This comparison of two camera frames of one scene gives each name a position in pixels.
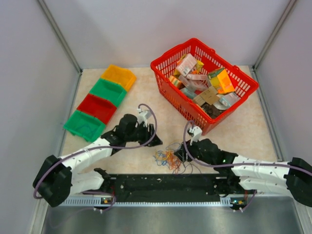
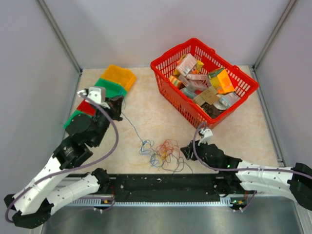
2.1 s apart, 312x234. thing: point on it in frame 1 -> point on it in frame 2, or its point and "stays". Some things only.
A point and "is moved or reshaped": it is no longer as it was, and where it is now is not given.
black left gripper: x=148 y=135 -> x=115 y=104
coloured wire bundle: x=175 y=163 is moved or reshaped
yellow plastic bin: x=119 y=74 stays
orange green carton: x=222 y=81 stays
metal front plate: x=261 y=216 stays
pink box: x=186 y=64 stays
